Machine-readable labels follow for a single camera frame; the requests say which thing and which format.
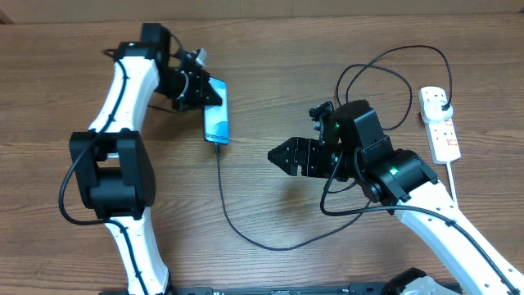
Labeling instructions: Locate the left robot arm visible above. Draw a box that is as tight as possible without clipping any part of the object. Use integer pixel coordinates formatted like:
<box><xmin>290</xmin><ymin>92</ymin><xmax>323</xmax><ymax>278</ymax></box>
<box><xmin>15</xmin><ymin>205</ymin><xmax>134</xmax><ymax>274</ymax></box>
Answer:
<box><xmin>58</xmin><ymin>23</ymin><xmax>229</xmax><ymax>294</ymax></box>

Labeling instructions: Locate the white power strip cord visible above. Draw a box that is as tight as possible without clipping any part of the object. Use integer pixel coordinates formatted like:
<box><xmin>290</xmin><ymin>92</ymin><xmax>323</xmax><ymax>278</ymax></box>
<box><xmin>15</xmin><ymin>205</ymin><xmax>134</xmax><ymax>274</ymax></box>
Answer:
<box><xmin>445</xmin><ymin>161</ymin><xmax>459</xmax><ymax>206</ymax></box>

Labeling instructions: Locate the white power strip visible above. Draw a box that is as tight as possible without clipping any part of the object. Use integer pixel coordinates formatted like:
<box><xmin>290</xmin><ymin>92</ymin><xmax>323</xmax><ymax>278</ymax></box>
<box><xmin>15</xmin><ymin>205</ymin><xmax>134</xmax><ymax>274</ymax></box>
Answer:
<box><xmin>418</xmin><ymin>86</ymin><xmax>461</xmax><ymax>164</ymax></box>

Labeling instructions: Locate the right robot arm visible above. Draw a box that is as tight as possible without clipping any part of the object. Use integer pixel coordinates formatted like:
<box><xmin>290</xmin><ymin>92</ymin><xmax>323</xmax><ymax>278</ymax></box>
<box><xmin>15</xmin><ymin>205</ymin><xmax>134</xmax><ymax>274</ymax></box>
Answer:
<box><xmin>268</xmin><ymin>100</ymin><xmax>523</xmax><ymax>294</ymax></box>

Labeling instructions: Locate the blue Galaxy smartphone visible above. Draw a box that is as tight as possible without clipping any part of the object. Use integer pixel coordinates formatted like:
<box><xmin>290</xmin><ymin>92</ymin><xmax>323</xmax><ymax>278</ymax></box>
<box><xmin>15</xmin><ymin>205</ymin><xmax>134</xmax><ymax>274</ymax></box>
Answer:
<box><xmin>203</xmin><ymin>78</ymin><xmax>229</xmax><ymax>145</ymax></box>

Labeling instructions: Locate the black charging cable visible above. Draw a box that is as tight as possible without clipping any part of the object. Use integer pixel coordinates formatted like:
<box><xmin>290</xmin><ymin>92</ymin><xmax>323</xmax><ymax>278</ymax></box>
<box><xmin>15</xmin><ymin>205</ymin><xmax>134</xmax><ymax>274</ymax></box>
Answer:
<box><xmin>213</xmin><ymin>44</ymin><xmax>454</xmax><ymax>252</ymax></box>

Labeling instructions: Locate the white charger plug adapter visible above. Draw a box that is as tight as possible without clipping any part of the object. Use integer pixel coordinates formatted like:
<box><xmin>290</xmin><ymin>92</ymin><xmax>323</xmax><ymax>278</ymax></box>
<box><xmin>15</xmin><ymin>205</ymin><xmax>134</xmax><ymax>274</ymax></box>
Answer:
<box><xmin>421</xmin><ymin>102</ymin><xmax>454</xmax><ymax>124</ymax></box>

